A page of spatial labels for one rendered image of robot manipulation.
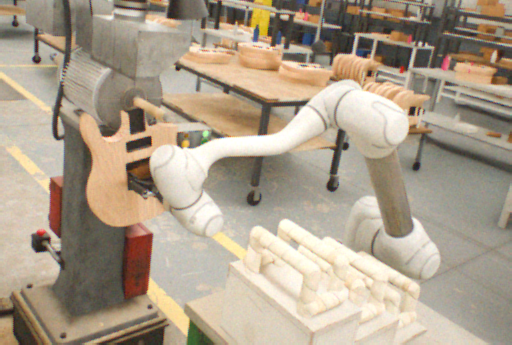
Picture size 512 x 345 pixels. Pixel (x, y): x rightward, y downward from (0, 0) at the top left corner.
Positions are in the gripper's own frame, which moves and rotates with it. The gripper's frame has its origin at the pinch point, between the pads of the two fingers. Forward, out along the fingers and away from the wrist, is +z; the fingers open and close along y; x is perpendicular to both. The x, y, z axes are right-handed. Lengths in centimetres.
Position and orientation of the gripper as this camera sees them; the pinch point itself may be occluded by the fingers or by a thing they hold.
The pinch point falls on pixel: (141, 173)
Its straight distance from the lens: 177.9
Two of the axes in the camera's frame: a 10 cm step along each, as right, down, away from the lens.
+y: 7.7, -2.5, 5.9
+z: -6.4, -3.2, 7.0
